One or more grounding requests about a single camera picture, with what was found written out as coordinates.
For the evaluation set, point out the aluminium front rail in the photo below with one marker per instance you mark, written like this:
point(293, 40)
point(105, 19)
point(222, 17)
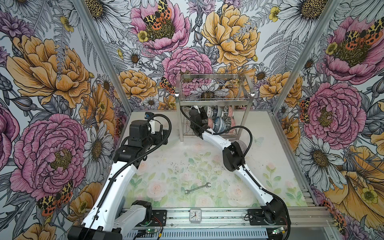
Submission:
point(301, 217)

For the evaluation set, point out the silver combination wrench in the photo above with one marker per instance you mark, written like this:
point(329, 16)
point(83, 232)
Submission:
point(206, 185)

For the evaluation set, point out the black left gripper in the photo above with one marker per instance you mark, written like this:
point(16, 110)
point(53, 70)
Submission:
point(158, 135)

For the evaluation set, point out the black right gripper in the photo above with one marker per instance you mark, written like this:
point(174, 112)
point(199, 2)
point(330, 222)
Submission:
point(203, 111)

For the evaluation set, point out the silver metal dish rack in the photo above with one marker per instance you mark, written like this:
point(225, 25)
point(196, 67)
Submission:
point(212, 90)

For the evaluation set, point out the green geometric pattern bowl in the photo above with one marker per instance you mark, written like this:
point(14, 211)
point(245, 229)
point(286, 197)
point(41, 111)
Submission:
point(209, 111)

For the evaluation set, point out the dark blue petal bowl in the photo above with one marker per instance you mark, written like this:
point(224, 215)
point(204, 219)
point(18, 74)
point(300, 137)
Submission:
point(218, 112)

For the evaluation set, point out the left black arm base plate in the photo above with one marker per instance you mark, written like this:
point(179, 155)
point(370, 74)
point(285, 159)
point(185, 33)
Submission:
point(158, 219)

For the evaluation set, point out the purple pink bowl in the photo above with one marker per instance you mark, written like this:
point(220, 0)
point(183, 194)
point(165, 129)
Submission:
point(242, 145)

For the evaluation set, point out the black floral pattern bowl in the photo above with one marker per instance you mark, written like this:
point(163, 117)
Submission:
point(210, 123)

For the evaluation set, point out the pink rimmed patterned bowl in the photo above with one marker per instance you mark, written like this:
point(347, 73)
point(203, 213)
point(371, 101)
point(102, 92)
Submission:
point(229, 111)

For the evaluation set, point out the green circuit board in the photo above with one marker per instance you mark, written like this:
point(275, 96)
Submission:
point(149, 233)

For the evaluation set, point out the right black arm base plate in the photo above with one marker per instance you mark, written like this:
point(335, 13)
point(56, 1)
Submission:
point(259, 217)

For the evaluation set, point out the aluminium corner post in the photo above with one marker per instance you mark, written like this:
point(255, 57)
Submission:
point(320, 26)
point(95, 37)

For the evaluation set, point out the right aluminium corner post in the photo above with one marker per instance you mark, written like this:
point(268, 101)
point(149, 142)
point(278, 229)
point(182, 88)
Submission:
point(320, 26)

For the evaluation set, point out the small white square clock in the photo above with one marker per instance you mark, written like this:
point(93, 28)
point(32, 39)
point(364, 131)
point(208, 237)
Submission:
point(195, 216)

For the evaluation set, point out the left aluminium corner post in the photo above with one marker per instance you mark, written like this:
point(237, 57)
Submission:
point(95, 37)

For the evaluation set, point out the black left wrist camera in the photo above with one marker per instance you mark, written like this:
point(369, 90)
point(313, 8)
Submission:
point(139, 131)

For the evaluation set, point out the blue white floral bowl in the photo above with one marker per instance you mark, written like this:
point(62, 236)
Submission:
point(219, 125)

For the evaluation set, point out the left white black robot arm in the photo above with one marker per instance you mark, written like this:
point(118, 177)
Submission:
point(105, 221)

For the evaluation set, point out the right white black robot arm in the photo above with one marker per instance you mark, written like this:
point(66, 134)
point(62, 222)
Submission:
point(234, 154)

